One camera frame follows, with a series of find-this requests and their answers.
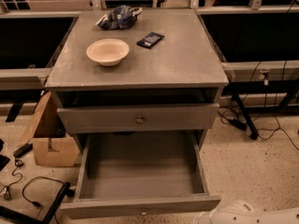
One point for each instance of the grey drawer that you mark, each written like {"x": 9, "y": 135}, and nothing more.
{"x": 140, "y": 174}
{"x": 135, "y": 118}

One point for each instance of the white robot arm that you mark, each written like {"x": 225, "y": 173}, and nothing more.
{"x": 240, "y": 212}

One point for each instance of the grey wooden drawer cabinet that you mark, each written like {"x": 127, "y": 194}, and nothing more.
{"x": 181, "y": 69}

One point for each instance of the grey top drawer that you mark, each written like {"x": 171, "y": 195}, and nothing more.
{"x": 135, "y": 118}

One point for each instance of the dark blue snack packet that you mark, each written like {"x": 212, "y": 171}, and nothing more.
{"x": 149, "y": 40}

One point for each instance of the white ceramic bowl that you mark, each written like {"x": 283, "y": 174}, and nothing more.
{"x": 108, "y": 52}

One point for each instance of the blue white chip bag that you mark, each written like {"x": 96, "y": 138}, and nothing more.
{"x": 120, "y": 18}

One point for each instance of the black table leg right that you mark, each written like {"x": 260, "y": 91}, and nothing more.
{"x": 254, "y": 133}

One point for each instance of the brown cardboard box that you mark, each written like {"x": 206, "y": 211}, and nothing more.
{"x": 52, "y": 145}

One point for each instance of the black stapler on floor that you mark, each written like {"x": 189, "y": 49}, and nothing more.
{"x": 22, "y": 150}

